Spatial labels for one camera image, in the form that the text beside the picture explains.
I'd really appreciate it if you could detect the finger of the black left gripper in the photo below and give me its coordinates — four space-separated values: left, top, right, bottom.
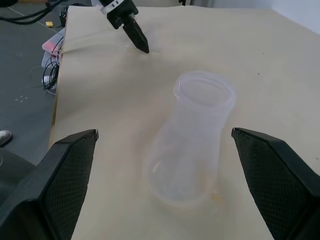
129 15 150 54
122 17 146 54

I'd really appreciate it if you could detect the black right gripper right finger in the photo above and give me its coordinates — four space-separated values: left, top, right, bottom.
231 127 320 240

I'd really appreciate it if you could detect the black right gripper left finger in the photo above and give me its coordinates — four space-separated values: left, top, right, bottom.
0 128 100 240

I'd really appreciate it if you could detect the clear plastic conical flask bottle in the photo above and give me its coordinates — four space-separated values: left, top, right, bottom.
144 70 237 208

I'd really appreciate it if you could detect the white shoe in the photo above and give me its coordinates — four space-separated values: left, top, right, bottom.
0 129 13 147

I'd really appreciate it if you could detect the clear plastic storage box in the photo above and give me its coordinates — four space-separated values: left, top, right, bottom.
40 29 66 69

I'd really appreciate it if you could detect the small white adapter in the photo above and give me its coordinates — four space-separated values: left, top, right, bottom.
42 75 56 86

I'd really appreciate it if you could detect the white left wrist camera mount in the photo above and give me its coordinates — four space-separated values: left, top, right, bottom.
99 0 126 15

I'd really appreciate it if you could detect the thin black wire tangle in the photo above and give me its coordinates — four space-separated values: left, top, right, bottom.
29 37 65 91

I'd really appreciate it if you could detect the thick black floor cable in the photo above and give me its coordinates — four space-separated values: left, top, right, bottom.
0 0 63 25

